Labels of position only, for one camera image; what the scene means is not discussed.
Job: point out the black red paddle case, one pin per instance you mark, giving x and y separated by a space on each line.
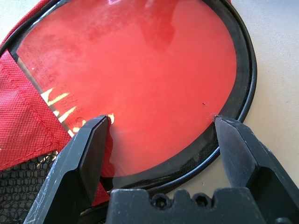
21 116

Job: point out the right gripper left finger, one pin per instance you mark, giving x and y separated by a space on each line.
74 168

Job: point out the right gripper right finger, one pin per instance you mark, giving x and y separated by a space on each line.
252 158

